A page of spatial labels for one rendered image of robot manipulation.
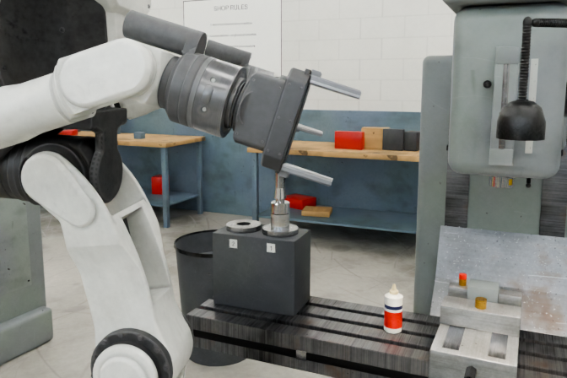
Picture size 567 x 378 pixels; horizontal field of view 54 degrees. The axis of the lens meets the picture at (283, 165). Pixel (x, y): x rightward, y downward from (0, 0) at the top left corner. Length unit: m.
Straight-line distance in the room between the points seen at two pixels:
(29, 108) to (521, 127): 0.69
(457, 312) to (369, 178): 4.49
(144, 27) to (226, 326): 0.84
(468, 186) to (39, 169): 1.09
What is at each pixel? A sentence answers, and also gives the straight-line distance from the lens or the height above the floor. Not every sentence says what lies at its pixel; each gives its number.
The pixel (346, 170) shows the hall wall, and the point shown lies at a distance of 5.68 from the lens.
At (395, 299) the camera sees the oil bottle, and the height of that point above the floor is 1.01.
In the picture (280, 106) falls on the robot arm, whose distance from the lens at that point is 0.63.
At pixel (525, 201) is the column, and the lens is 1.59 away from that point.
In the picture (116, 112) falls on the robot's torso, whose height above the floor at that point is 1.44.
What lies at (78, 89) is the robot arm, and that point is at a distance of 0.67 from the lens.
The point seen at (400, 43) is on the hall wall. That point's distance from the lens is 5.51.
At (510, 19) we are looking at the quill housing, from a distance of 1.10.
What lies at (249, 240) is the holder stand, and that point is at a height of 1.11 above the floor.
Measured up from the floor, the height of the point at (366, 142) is 0.94.
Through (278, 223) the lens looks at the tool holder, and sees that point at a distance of 1.35.
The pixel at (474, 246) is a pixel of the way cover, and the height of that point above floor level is 1.05.
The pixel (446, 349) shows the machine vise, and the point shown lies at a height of 1.00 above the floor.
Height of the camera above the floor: 1.49
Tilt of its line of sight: 9 degrees down
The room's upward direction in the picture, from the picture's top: straight up
